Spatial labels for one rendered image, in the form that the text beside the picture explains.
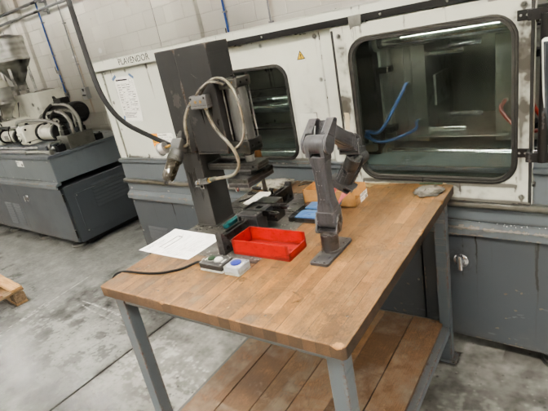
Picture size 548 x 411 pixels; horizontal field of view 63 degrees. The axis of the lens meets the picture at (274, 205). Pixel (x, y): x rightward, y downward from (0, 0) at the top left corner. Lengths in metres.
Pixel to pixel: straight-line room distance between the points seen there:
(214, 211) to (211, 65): 0.62
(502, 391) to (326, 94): 1.57
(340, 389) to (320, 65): 1.50
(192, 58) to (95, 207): 3.26
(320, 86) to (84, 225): 3.19
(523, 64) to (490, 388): 1.38
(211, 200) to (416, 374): 1.13
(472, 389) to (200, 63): 1.82
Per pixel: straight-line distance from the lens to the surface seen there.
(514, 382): 2.42
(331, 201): 1.49
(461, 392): 2.34
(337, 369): 1.25
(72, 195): 4.75
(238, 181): 1.75
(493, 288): 2.30
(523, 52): 1.91
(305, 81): 2.32
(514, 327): 2.40
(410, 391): 2.02
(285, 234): 1.66
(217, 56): 1.78
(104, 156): 4.91
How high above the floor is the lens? 1.63
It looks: 20 degrees down
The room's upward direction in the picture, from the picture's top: 11 degrees counter-clockwise
